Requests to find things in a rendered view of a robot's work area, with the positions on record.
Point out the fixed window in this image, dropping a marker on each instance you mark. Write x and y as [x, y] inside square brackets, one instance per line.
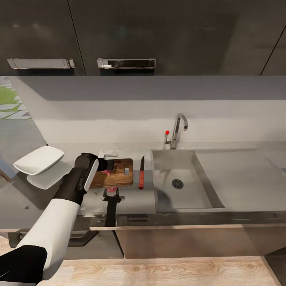
[19, 135]

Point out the bowl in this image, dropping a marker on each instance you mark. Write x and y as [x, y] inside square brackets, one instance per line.
[40, 160]

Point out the drop in sink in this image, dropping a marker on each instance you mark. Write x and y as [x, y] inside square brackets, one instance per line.
[215, 180]

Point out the cutting board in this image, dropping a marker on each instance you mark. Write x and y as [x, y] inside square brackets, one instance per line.
[117, 176]

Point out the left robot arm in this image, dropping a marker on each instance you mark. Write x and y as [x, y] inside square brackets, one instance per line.
[41, 252]

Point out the dishwasher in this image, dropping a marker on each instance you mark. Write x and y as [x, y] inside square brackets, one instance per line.
[87, 244]

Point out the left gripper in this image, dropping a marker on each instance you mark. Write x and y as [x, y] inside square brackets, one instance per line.
[107, 164]

